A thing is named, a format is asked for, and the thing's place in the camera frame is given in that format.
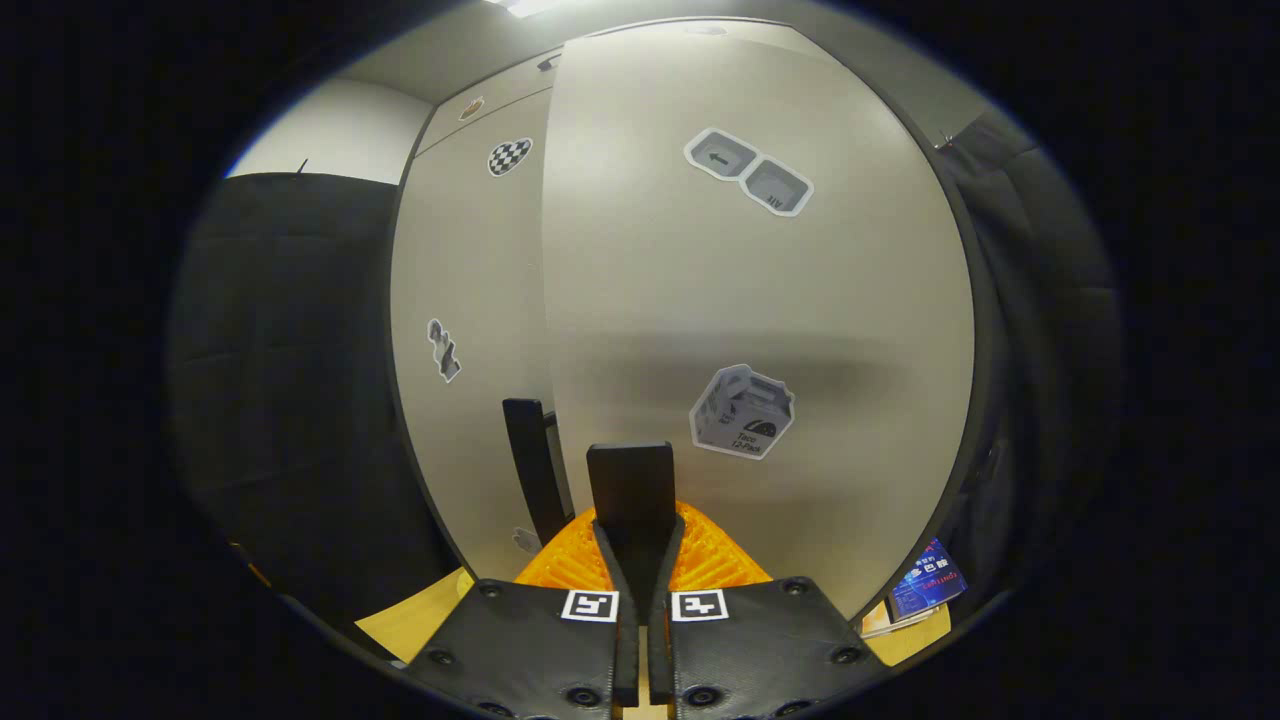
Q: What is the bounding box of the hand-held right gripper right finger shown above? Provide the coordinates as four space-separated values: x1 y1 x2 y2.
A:
648 500 891 720

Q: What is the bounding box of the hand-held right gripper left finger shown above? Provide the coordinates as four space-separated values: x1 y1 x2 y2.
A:
405 505 641 720

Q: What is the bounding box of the black door handle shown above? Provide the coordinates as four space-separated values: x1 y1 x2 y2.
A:
586 442 677 601
502 398 573 546

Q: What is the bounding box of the grey cabinet door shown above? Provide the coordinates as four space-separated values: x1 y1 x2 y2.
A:
388 88 576 583
540 18 976 621

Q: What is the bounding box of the grey double-door shoe cabinet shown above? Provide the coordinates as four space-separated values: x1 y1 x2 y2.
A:
385 15 1011 626

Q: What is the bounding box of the grey cabinet drawer front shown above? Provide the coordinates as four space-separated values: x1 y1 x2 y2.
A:
415 45 561 156

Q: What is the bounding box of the blue book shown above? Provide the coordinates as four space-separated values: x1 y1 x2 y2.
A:
890 538 969 621

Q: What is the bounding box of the black backdrop cloth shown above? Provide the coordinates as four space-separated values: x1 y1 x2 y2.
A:
168 105 1121 641

